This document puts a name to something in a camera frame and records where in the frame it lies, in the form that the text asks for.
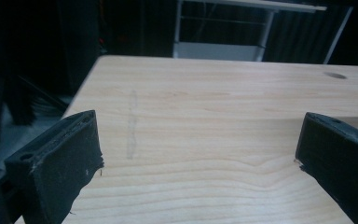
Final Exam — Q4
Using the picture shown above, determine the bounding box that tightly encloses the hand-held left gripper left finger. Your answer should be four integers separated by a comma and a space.
3, 109, 105, 224

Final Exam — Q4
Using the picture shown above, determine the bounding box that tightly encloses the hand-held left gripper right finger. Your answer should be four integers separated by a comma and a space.
294, 111, 358, 224

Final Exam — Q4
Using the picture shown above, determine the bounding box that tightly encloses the black tripod stand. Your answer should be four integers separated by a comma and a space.
0, 74, 70, 166

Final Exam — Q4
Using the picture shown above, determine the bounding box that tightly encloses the dark curtain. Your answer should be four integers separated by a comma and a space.
265, 6, 358, 67

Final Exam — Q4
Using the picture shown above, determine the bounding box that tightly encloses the white metal desk frame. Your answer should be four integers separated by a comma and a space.
172, 0, 354, 65

